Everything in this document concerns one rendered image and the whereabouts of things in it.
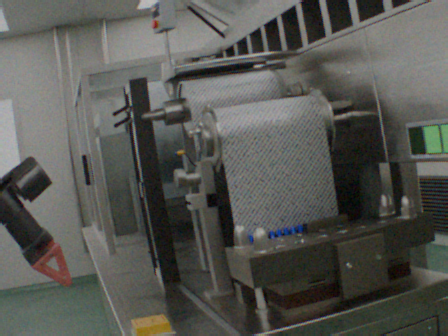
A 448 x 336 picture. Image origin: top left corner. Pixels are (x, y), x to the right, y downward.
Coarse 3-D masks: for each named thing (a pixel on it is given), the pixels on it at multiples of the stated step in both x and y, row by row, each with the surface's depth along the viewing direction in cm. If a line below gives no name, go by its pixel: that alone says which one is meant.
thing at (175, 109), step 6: (162, 102) 160; (168, 102) 158; (174, 102) 158; (180, 102) 159; (186, 102) 159; (168, 108) 157; (174, 108) 158; (180, 108) 158; (186, 108) 159; (168, 114) 157; (174, 114) 158; (180, 114) 158; (186, 114) 159; (168, 120) 158; (174, 120) 158; (180, 120) 159; (186, 120) 160
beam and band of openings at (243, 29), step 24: (264, 0) 188; (288, 0) 171; (312, 0) 164; (336, 0) 152; (360, 0) 137; (384, 0) 125; (408, 0) 124; (240, 24) 213; (264, 24) 192; (288, 24) 180; (312, 24) 166; (336, 24) 152; (360, 24) 136; (240, 48) 223; (264, 48) 196; (288, 48) 180; (312, 48) 163
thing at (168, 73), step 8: (240, 56) 166; (248, 56) 166; (256, 56) 167; (264, 56) 168; (272, 56) 169; (280, 56) 170; (288, 56) 174; (184, 64) 161; (192, 64) 161; (200, 64) 162; (208, 64) 163; (216, 64) 166; (224, 64) 163; (232, 64) 166; (240, 64) 169; (248, 64) 172; (256, 64) 174; (168, 72) 160; (176, 72) 167; (184, 72) 164; (192, 72) 167; (168, 80) 164
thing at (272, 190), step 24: (312, 144) 140; (240, 168) 134; (264, 168) 136; (288, 168) 138; (312, 168) 139; (240, 192) 134; (264, 192) 136; (288, 192) 138; (312, 192) 139; (240, 216) 134; (264, 216) 136; (288, 216) 138; (312, 216) 139
